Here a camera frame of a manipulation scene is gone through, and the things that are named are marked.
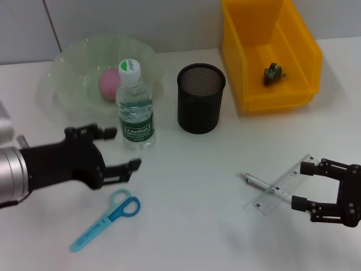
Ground grey white pen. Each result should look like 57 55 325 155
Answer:
239 172 294 202

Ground translucent green fruit plate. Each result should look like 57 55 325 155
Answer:
45 35 165 119

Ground pink toy peach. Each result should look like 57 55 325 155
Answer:
98 67 121 103

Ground yellow plastic bin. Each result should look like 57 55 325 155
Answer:
220 0 323 114

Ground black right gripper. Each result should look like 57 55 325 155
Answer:
290 158 361 229

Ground clear green-label water bottle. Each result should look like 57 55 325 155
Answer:
115 58 157 151

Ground black mesh pen holder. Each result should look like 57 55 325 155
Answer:
177 63 226 135

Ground clear plastic ruler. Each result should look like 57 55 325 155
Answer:
252 154 323 216

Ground green plastic wrapper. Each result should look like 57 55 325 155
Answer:
263 62 288 86

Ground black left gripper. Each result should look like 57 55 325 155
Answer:
19 123 143 193

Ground blue cyan scissors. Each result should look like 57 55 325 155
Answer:
70 188 141 252

